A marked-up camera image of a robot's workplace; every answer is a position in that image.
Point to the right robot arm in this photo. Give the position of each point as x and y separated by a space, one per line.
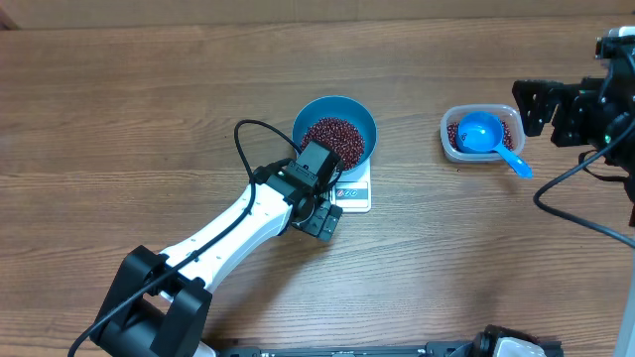
611 164

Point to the clear plastic container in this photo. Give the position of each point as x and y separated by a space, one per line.
503 112

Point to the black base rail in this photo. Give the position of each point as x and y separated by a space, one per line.
431 349

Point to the blue plastic scoop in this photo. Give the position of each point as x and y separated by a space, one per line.
481 133

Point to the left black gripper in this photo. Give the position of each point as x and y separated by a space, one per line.
323 221

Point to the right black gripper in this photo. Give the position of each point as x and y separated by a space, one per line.
569 106

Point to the red beans in bowl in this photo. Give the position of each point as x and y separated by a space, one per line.
340 136

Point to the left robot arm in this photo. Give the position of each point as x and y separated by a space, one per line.
158 303

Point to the blue bowl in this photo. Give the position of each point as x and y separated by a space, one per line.
340 107

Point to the white digital kitchen scale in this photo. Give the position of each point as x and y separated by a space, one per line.
353 190

